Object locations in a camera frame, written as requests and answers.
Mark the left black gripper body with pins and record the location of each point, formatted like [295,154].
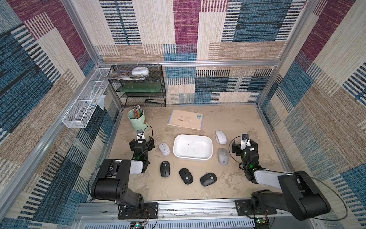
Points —
[148,145]

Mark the white ribbed mouse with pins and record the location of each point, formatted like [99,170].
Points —
[164,149]

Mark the grey mouse with buttons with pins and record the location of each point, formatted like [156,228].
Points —
[223,156]

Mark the black Lecoo side mouse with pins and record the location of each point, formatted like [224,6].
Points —
[165,169]

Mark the white smooth mouse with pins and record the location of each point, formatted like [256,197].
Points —
[220,137]

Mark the white plastic storage box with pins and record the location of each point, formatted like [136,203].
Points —
[193,147]

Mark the black mouse with logo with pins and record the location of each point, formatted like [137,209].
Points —
[208,179]

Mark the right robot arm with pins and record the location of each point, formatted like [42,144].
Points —
[298,195]

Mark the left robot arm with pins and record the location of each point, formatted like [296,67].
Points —
[112,177]

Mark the mint green pencil cup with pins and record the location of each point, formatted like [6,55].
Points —
[137,123]

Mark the coloured pencils bunch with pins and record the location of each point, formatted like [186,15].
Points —
[137,112]

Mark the beige open book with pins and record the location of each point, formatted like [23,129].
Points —
[186,119]

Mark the magazine on shelf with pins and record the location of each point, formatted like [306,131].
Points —
[124,75]

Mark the white oval device on shelf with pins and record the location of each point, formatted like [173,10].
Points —
[140,71]

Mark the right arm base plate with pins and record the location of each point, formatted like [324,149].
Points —
[244,208]

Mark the black wire mesh shelf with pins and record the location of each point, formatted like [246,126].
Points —
[150,92]

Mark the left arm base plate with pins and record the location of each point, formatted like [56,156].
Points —
[148,211]

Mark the white wire wall basket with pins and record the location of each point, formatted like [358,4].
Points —
[90,97]

